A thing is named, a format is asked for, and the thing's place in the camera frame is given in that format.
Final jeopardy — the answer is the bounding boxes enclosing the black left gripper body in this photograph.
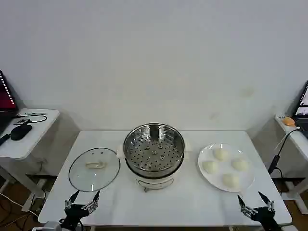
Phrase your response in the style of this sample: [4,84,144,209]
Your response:
[61,203,91,231]

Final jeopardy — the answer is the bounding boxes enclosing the thin black looped cable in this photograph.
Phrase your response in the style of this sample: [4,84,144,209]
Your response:
[24,115,48,124]

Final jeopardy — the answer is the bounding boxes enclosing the black computer mouse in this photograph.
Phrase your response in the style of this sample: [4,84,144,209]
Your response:
[11,124,33,141]

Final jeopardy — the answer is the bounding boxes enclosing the perforated steel steamer basket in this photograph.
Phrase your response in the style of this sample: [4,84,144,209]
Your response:
[123,123,185,172]

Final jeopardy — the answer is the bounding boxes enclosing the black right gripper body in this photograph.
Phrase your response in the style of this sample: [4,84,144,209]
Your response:
[251,206,282,231]

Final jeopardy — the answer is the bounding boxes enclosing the white round plate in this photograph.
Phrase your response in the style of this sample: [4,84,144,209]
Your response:
[198,143,256,193]

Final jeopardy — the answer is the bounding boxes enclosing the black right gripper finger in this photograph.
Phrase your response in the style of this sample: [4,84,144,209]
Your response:
[257,191,275,213]
[237,194,256,219]

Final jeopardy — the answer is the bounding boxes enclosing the small black adapter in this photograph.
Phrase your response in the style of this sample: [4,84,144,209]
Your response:
[13,118,32,126]

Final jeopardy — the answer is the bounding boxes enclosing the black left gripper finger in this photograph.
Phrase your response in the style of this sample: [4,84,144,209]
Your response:
[81,191,101,213]
[64,190,80,210]

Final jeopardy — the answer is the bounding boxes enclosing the black cable with inline block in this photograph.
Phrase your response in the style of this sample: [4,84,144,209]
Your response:
[267,127,303,174]

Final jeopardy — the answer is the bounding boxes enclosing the white electric cooking pot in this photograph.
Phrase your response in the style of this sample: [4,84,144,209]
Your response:
[116,141,193,193]

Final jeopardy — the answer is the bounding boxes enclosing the white steamed bun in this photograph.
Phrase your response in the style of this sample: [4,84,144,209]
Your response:
[231,158,250,172]
[202,160,219,174]
[213,148,230,161]
[221,173,240,188]

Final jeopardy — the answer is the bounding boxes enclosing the white side table with mouse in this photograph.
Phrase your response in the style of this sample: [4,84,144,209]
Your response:
[0,108,61,212]

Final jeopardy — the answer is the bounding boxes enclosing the white floor cable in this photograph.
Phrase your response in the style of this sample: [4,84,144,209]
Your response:
[0,192,40,218]

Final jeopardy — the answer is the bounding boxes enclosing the white side table with cable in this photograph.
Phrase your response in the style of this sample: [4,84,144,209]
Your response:
[275,113,308,215]

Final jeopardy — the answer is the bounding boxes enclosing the black laptop with white screen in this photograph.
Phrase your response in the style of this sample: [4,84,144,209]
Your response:
[294,80,308,139]

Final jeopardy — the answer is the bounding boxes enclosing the black laptop with red screen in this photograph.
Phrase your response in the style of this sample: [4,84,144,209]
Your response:
[0,69,20,133]

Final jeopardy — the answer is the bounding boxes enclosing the round glass lid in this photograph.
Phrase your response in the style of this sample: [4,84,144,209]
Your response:
[68,147,121,193]

